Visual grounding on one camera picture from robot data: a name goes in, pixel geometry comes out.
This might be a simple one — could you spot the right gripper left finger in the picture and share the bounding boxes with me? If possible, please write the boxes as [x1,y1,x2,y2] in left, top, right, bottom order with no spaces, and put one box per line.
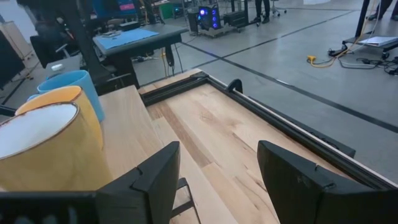
[0,141,182,224]

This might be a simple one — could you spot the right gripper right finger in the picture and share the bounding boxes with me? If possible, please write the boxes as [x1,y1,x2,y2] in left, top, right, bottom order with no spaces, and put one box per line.
[257,139,398,224]

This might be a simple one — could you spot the cream mug brown rim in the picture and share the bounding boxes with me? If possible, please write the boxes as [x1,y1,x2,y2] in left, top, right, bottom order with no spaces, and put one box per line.
[0,101,113,192]

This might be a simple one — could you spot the blue mug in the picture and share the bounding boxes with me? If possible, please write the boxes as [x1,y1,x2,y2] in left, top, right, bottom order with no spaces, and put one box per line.
[26,69,106,123]

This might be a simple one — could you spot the black power strip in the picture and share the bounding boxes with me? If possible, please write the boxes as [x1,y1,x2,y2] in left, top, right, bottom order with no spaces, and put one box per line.
[328,45,349,57]

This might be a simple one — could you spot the black hanging adapter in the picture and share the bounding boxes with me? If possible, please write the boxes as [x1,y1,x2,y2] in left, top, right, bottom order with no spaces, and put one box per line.
[164,45,175,68]

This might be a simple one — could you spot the blue desk mat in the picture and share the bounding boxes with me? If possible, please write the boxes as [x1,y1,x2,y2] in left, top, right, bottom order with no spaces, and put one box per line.
[95,27,160,51]

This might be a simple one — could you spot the white board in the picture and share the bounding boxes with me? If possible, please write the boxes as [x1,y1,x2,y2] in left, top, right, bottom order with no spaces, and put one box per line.
[357,35,398,48]

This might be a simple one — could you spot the black flat panel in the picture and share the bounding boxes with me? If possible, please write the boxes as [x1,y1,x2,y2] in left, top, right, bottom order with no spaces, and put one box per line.
[0,29,26,91]

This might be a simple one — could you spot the black stand with base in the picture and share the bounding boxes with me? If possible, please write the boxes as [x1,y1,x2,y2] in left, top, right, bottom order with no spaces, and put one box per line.
[341,0,398,60]

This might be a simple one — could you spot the office chair base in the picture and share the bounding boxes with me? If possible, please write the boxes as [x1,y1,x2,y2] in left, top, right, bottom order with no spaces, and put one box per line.
[269,0,287,17]

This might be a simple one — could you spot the low equipment cart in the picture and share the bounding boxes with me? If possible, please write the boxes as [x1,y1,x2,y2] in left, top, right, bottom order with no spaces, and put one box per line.
[198,9,261,39]

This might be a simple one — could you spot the computer monitor blue screen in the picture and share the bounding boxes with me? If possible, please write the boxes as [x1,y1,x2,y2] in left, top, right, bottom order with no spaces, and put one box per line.
[91,0,138,20]

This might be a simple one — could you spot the beige cabinet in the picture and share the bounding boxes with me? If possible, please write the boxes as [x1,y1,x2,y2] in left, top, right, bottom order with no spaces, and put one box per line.
[0,20,34,62]

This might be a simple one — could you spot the green bin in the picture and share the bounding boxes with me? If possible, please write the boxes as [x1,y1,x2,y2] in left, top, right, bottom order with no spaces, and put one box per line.
[160,2,175,19]

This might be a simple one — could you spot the person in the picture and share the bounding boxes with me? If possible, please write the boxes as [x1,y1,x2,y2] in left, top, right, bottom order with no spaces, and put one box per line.
[366,0,398,22]
[253,0,271,25]
[15,0,78,44]

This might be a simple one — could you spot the black computer tower blue lights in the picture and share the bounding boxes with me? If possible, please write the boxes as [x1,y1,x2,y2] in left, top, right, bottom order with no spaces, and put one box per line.
[197,4,222,31]

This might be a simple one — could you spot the black aluminium table frame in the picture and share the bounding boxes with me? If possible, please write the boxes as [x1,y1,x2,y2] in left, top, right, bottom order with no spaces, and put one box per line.
[139,70,398,191]

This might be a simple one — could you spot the black curved cable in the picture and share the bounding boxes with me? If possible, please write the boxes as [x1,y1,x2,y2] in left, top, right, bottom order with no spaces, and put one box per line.
[225,78,244,94]

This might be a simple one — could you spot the yellow floor cable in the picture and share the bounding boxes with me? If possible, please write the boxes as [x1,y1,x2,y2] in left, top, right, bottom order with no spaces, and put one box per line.
[306,0,379,69]

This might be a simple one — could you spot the black floor cables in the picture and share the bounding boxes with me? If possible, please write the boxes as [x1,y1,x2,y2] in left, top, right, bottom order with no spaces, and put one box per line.
[337,55,398,76]

